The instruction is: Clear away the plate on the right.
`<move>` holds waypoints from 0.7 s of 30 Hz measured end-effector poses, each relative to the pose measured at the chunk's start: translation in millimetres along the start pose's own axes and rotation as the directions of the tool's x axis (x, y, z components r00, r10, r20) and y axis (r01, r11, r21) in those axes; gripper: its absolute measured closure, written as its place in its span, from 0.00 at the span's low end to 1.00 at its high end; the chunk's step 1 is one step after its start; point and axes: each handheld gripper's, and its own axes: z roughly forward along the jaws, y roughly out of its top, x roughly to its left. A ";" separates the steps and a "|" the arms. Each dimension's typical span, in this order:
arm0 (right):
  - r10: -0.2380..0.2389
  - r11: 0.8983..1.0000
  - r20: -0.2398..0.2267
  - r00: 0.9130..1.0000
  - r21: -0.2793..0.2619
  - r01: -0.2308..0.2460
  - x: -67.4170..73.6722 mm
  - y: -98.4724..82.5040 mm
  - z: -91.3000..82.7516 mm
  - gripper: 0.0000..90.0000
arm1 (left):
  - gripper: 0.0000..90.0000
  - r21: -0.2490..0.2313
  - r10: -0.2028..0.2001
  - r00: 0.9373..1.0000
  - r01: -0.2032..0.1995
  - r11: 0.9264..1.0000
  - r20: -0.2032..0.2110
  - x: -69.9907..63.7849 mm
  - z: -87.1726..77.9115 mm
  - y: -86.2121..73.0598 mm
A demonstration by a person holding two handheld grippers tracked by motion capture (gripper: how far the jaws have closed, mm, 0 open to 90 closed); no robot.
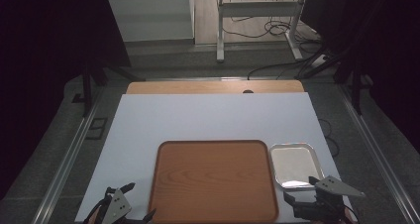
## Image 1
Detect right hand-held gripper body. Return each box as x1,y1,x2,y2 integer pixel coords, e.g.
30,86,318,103
291,174,367,224

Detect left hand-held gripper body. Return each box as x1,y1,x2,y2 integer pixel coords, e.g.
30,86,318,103
86,186,147,224

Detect person's right hand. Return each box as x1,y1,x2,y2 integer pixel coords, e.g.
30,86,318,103
344,208,357,224

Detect small silver metal tray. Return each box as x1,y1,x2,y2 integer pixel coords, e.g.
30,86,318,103
269,142,326,192

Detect brown wooden tray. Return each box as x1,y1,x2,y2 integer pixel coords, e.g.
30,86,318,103
148,139,280,224

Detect black metal stand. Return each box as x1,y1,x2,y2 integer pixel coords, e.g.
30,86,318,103
333,61,374,116
71,63,147,118

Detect white board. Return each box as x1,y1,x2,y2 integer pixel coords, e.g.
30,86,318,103
74,91,359,224

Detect white power strip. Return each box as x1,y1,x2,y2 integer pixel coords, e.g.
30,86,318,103
309,54,330,69

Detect wooden table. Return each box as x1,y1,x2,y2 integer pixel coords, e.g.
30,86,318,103
126,79,306,95

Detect dark curtain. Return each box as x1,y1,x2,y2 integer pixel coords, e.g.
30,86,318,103
0,0,133,202
300,0,420,153

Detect white cabinet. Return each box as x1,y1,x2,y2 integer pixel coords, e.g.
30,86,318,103
106,0,196,43

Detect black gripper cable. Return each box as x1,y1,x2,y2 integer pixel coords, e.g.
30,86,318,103
342,203,362,224
82,195,112,224

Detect thin black cable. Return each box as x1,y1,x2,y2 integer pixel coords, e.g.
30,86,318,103
317,118,341,159

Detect black rectangular floor frame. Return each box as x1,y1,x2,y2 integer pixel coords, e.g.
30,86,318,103
85,117,109,141

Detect silver metal floor rail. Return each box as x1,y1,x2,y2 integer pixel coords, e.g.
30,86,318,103
30,86,105,224
336,84,420,224

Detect black floor cables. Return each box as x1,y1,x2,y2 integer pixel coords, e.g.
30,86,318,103
231,15,335,81

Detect white desk frame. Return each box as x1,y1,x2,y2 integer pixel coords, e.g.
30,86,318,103
215,0,309,63

